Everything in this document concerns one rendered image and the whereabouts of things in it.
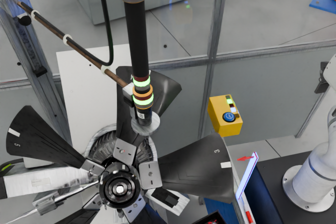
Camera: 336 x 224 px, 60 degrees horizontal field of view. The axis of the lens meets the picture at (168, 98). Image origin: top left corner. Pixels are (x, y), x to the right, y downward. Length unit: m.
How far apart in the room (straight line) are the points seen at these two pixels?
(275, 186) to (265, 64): 0.78
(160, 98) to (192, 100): 0.97
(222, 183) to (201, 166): 0.08
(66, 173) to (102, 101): 0.28
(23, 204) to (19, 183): 1.29
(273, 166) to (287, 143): 1.31
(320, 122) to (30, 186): 2.36
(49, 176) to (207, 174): 0.52
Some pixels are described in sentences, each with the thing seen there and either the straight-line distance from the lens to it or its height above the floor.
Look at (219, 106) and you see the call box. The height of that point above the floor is 1.07.
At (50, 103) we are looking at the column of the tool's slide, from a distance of 1.49.
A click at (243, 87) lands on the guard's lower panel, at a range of 1.86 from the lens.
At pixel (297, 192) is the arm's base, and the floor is 0.97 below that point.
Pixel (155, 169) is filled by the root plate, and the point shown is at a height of 1.18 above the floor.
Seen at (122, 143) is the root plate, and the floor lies 1.26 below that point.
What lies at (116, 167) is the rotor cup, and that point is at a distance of 0.88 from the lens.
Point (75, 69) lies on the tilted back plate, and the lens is 1.10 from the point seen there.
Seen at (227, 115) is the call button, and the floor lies 1.08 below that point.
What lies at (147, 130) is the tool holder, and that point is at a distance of 0.69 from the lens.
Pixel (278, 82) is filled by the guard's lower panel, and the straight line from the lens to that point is 1.95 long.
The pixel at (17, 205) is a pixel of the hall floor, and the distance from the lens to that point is 2.42.
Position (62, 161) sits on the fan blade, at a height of 1.24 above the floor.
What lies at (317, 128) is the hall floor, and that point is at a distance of 2.80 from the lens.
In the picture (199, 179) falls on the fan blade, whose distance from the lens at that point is 0.94.
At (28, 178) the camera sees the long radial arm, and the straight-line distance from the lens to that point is 1.10.
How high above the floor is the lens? 2.02
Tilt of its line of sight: 48 degrees down
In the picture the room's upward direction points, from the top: straight up
